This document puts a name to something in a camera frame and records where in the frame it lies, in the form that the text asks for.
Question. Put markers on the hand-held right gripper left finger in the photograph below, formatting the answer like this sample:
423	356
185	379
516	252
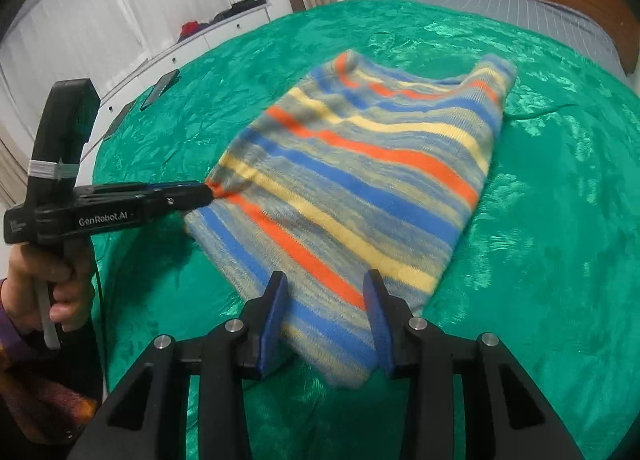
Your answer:
270	325

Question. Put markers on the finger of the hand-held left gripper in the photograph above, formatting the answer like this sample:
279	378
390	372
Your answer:
185	196

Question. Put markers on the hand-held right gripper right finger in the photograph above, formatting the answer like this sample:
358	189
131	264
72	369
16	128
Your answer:
377	325

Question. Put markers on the striped knit sweater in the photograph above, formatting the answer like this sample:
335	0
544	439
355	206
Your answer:
350	180

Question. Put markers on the person's left hand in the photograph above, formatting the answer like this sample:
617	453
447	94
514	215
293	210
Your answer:
70	295

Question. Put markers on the white drawer cabinet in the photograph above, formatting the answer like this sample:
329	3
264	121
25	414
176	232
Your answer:
190	55

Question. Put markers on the red cloth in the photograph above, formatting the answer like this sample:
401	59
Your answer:
192	29

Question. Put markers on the green velvet blanket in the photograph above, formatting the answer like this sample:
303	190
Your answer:
550	240

